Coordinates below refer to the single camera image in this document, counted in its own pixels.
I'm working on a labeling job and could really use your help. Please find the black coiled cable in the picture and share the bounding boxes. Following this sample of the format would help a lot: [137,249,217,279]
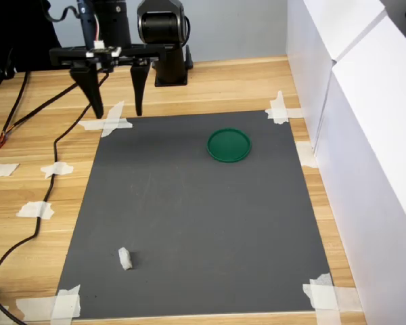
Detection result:
[2,47,30,81]

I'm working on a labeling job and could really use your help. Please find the black cable with coloured wires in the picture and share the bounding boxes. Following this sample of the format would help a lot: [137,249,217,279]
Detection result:
[0,81,81,155]

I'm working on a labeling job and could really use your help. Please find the round green lid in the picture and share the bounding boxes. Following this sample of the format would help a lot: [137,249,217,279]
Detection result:
[206,127,253,165]

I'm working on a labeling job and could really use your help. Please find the red and white camera wires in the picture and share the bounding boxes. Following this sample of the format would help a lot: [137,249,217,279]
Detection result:
[93,14,103,44]

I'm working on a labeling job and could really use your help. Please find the white tape strip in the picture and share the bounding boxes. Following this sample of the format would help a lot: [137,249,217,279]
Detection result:
[0,162,21,179]
[75,116,134,133]
[269,90,290,125]
[294,141,319,169]
[16,200,55,221]
[50,284,83,321]
[264,107,306,121]
[40,161,75,180]
[302,283,363,312]
[309,272,343,325]
[16,293,83,321]
[99,100,126,139]

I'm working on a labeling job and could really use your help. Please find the black braided cable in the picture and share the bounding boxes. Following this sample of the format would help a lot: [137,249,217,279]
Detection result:
[0,69,32,150]

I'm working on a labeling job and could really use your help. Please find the thick black cable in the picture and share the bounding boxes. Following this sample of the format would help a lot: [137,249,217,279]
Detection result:
[0,291,28,325]

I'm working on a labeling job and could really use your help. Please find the long black camera cable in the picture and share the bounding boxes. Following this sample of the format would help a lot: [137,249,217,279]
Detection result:
[0,0,110,284]

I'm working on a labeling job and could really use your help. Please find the person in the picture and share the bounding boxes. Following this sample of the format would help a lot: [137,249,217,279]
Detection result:
[0,0,64,74]

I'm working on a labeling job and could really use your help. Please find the dark grey mat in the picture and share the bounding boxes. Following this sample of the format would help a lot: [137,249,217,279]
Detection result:
[55,110,334,321]

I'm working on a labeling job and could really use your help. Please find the white gripper camera box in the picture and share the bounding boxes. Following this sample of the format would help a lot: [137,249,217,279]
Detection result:
[85,40,123,74]

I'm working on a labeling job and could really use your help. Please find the white cardboard partition box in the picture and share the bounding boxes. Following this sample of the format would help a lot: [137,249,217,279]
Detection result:
[312,15,406,325]
[286,0,387,157]

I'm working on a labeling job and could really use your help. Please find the small white plastic terminal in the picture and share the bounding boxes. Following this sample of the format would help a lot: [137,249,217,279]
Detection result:
[117,246,135,272]

